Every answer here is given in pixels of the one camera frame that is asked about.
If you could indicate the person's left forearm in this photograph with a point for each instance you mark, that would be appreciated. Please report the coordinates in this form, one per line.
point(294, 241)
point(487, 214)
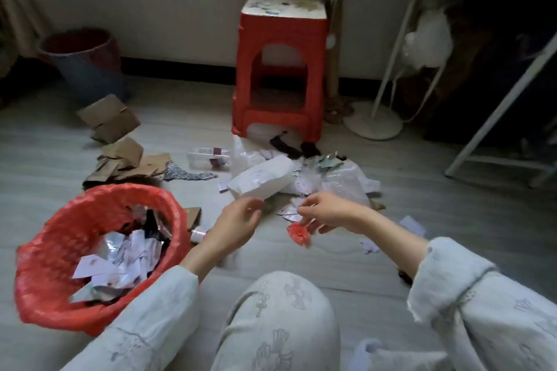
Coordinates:
point(200, 260)

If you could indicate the torn cardboard pieces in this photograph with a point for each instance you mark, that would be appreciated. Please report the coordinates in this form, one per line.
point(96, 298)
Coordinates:
point(126, 153)

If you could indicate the dark hanging clothes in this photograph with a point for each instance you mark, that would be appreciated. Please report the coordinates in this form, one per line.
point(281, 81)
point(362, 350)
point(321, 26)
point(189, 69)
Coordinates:
point(500, 36)

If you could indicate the white fan pole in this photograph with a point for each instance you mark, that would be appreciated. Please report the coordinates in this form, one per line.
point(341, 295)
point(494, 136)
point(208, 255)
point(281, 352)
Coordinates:
point(394, 57)

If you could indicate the white left sleeve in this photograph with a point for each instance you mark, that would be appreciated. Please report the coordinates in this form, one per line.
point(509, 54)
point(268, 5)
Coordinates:
point(143, 323)

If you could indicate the grey bucket with red liner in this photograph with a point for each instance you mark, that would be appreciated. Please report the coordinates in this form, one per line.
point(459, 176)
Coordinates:
point(91, 75)

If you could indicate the beige brown striped curtain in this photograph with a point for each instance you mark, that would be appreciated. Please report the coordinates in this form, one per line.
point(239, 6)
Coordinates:
point(21, 23)

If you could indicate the person's right forearm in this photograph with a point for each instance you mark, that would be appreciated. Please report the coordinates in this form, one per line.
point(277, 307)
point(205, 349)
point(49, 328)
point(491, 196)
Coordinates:
point(396, 240)

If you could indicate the plastic bottle red label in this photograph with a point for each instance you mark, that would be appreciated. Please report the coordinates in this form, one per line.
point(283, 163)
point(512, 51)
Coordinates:
point(199, 234)

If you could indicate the white sleeve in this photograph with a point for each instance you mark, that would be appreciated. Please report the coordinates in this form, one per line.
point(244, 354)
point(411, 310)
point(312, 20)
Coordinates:
point(487, 305)
point(143, 323)

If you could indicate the paint-stained white board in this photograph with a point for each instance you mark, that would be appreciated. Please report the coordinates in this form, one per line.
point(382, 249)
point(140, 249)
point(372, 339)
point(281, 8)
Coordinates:
point(283, 5)

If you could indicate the clear plastic box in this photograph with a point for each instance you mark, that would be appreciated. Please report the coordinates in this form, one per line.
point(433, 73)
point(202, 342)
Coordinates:
point(204, 160)

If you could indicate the light trousers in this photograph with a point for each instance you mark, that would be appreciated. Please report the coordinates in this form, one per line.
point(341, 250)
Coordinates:
point(278, 323)

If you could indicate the orange plastic scrap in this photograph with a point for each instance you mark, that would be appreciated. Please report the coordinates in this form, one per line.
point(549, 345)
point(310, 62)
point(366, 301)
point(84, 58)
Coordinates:
point(300, 233)

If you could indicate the white foam block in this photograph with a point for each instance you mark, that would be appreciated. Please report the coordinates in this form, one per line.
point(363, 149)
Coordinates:
point(412, 226)

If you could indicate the pile of mixed scrap litter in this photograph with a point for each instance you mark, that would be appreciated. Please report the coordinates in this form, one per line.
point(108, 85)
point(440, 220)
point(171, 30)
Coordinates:
point(304, 183)

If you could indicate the black white patterned cloth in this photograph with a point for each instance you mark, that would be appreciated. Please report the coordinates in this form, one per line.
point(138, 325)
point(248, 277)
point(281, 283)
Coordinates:
point(182, 174)

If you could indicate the white right sleeve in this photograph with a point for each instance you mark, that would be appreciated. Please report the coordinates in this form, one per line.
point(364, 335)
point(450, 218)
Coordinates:
point(487, 305)

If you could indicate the brown labelled cardboard mailer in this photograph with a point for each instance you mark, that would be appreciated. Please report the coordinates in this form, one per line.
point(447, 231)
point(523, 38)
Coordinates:
point(192, 216)

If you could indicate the red plastic stool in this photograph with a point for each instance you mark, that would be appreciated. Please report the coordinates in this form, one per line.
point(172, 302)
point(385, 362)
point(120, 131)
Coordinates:
point(283, 31)

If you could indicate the white round fan base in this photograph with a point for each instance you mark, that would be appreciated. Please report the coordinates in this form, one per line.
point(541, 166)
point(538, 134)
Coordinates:
point(374, 123)

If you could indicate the red-lined waste basket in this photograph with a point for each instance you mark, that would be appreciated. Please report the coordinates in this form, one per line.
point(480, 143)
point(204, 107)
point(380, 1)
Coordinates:
point(65, 227)

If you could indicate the black mesh piece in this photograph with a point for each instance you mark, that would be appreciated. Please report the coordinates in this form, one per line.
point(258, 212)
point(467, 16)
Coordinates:
point(285, 149)
point(310, 150)

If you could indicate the person's right hand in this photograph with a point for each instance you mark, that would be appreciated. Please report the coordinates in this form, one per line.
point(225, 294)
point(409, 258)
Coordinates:
point(339, 212)

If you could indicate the person's left hand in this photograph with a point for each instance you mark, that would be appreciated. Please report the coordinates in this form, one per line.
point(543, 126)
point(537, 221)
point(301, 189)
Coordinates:
point(235, 223)

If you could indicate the white parcel bag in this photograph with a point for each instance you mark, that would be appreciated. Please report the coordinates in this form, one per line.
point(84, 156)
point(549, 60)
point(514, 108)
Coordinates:
point(261, 177)

